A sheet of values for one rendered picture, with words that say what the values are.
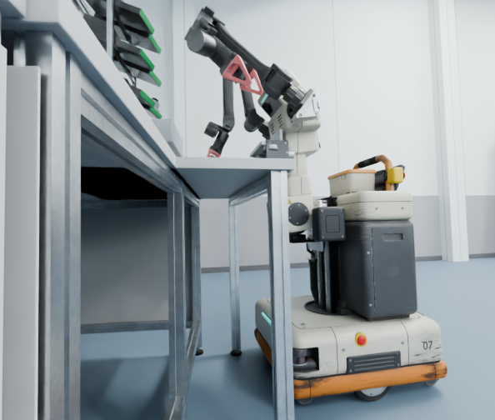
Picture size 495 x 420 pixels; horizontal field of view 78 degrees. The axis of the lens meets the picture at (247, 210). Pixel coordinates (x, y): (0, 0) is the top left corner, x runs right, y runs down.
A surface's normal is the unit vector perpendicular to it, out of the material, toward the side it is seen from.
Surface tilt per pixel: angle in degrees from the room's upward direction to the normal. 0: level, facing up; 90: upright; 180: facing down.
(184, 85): 90
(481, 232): 90
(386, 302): 90
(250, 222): 90
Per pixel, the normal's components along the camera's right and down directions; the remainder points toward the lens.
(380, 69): 0.20, -0.05
